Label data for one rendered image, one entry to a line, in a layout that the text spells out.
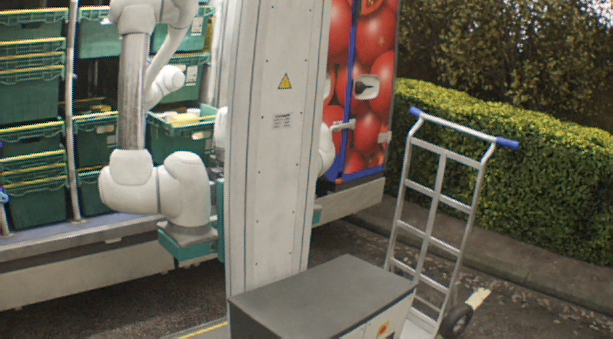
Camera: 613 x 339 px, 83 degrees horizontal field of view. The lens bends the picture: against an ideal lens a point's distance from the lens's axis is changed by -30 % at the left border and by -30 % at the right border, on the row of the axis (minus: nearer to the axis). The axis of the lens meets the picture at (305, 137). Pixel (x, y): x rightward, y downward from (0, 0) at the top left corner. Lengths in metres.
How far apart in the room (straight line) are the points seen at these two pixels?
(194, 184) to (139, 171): 0.19
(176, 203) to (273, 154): 0.35
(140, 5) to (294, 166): 0.75
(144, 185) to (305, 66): 0.63
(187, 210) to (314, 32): 0.68
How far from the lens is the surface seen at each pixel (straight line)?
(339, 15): 2.99
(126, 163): 1.44
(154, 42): 2.38
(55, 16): 2.15
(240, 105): 1.34
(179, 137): 2.21
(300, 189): 1.59
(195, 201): 1.46
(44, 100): 2.18
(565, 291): 3.45
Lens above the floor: 1.65
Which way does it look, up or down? 14 degrees down
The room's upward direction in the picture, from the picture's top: 5 degrees clockwise
